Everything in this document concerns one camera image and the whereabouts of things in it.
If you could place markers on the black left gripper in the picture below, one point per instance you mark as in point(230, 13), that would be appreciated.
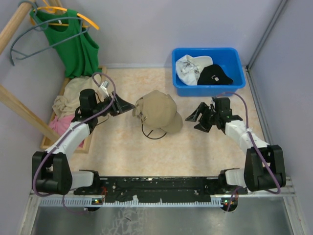
point(119, 105)

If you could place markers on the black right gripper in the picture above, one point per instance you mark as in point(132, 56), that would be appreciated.
point(194, 117)

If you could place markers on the blue plastic bin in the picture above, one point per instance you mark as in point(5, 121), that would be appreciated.
point(226, 57)

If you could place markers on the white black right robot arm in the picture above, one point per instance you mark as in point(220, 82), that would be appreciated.
point(264, 164)

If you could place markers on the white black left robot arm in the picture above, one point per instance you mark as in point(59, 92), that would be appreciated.
point(51, 173)

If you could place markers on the black beanie hat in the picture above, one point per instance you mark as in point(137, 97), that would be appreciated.
point(214, 75)

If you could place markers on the white cap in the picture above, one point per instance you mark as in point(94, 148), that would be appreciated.
point(189, 68)

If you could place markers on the beige cloth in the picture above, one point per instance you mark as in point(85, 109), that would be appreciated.
point(66, 104)

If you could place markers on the green tank top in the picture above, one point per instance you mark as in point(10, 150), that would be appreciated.
point(77, 50)

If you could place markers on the pink cloth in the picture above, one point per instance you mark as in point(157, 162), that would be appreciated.
point(60, 125)

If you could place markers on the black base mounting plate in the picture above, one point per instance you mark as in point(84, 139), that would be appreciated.
point(157, 189)

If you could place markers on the grey blue clothes hanger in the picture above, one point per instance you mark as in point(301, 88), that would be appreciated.
point(32, 40)

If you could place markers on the wooden clothes rack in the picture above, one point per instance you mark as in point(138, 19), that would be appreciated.
point(34, 81)

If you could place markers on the yellow clothes hanger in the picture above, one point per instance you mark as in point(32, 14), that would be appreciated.
point(53, 9)

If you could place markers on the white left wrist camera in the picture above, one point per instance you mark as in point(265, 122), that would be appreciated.
point(103, 89)

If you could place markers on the black wire hat stand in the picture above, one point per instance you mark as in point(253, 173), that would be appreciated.
point(152, 134)

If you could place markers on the aluminium frame rail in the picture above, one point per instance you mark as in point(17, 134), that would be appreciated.
point(164, 206)

